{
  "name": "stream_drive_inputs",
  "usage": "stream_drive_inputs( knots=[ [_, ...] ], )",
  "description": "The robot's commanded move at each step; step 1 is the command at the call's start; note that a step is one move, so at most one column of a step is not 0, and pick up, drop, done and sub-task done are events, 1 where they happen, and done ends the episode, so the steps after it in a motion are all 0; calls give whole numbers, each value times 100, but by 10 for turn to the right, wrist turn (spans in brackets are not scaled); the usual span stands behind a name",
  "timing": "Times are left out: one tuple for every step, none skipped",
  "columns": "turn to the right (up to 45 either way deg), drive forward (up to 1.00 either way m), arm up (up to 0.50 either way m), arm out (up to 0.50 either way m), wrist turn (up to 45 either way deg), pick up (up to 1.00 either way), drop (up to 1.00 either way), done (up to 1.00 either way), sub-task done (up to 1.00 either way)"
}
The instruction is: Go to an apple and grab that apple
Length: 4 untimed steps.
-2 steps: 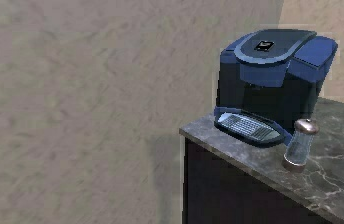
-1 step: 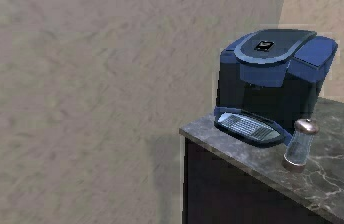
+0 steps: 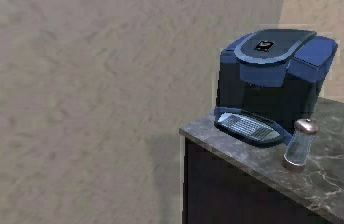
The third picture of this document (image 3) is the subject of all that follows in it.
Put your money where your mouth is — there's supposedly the glass pepper shaker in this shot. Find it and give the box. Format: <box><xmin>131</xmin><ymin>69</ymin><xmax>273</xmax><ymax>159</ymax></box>
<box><xmin>281</xmin><ymin>118</ymin><xmax>320</xmax><ymax>174</ymax></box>

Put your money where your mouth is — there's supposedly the blue coffee machine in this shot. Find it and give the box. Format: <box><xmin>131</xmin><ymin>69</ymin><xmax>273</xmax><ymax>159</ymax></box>
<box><xmin>213</xmin><ymin>28</ymin><xmax>339</xmax><ymax>149</ymax></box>

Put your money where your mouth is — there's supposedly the dark marble-top kitchen counter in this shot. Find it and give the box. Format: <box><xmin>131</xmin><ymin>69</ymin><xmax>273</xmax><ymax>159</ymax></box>
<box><xmin>178</xmin><ymin>96</ymin><xmax>344</xmax><ymax>224</ymax></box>

